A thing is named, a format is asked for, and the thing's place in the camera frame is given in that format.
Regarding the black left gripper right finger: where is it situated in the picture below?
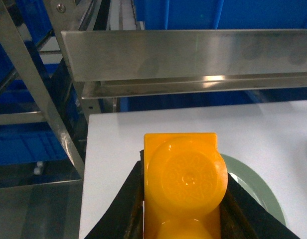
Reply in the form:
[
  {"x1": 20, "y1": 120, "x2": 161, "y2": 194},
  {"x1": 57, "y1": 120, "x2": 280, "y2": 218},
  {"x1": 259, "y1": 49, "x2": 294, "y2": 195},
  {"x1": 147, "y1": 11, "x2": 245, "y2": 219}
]
[{"x1": 220, "y1": 175, "x2": 298, "y2": 239}]

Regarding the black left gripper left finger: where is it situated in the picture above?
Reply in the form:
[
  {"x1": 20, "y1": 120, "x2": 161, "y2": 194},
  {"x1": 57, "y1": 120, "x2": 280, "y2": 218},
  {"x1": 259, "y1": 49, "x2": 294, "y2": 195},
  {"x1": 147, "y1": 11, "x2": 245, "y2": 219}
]
[{"x1": 85, "y1": 150, "x2": 144, "y2": 239}]

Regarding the yellow toy building block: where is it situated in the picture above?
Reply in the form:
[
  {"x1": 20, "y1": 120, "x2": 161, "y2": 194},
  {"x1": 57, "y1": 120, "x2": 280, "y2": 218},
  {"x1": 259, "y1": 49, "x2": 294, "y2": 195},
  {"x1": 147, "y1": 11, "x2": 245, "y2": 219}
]
[{"x1": 144, "y1": 132, "x2": 228, "y2": 239}]

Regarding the pale green plate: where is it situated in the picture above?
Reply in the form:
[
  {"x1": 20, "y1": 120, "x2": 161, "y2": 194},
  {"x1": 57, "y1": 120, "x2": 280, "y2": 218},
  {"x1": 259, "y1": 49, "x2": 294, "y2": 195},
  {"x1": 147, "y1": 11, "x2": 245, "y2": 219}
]
[{"x1": 221, "y1": 153, "x2": 287, "y2": 226}]

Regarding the stainless steel rack upright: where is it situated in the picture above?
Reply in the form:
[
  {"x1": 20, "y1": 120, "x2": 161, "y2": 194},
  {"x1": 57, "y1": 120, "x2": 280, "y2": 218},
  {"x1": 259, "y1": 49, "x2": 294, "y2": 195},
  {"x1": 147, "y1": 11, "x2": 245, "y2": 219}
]
[{"x1": 0, "y1": 0, "x2": 85, "y2": 179}]

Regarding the large blue bin upper left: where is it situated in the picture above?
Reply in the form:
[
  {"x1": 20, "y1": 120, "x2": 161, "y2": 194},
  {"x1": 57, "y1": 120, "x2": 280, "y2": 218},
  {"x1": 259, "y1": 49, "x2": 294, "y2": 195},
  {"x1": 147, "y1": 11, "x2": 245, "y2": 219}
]
[{"x1": 134, "y1": 0, "x2": 307, "y2": 30}]

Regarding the stainless steel shelf rail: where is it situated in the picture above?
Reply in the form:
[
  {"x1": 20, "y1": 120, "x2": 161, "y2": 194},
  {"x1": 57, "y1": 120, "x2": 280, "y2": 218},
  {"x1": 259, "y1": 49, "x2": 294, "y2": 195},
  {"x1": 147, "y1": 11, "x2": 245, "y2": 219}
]
[{"x1": 61, "y1": 29, "x2": 307, "y2": 99}]

